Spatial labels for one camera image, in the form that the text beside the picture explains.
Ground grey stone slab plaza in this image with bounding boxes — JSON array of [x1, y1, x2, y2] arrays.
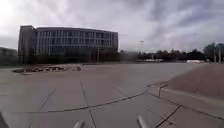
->
[[0, 62, 224, 128]]

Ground light pole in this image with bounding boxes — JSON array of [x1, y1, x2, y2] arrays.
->
[[139, 40, 145, 54]]

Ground large curved office building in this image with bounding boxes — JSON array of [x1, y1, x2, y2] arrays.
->
[[17, 25, 120, 64]]

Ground row of trees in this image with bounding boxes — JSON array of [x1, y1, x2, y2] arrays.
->
[[118, 41, 224, 64]]

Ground robot's own part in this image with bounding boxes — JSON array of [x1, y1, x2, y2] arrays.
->
[[136, 115, 149, 128], [73, 119, 86, 128]]

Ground low planting bed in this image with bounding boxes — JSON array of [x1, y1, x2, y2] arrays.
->
[[12, 65, 84, 75]]

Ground low white structure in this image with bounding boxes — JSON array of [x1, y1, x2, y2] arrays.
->
[[186, 59, 205, 64]]

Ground reddish paved raised area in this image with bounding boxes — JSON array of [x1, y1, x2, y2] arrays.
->
[[166, 63, 224, 101]]

